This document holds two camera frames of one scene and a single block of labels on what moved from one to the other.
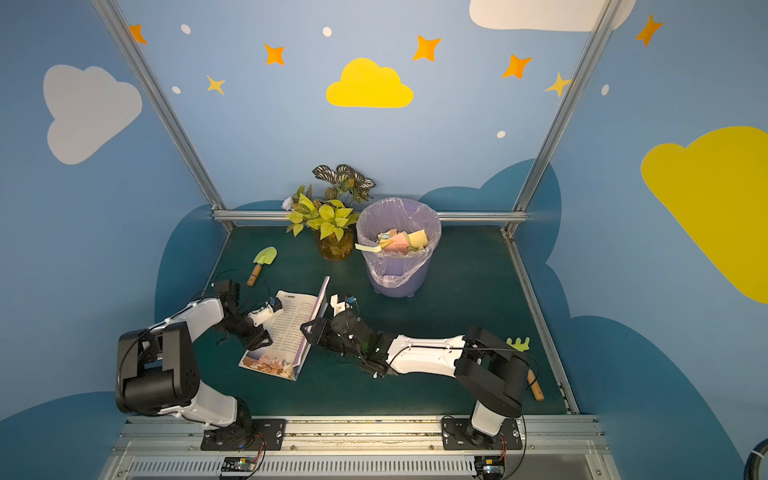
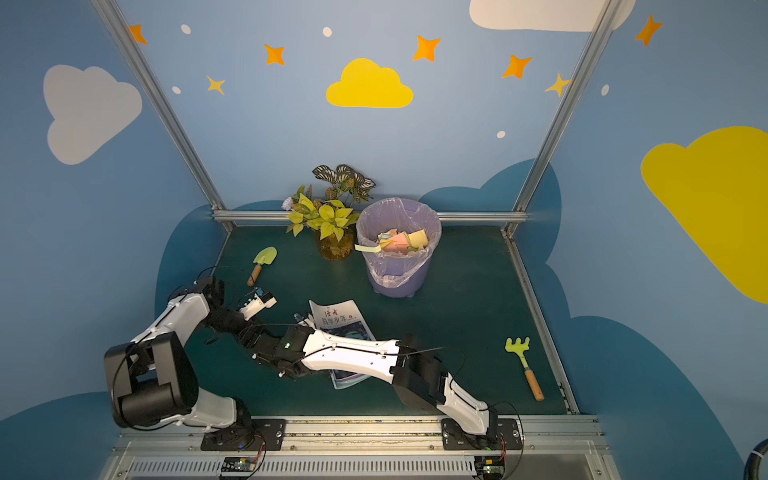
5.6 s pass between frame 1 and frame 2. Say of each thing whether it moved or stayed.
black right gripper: moved
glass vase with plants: stayed
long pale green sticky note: stayed
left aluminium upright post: stayed
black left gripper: stayed
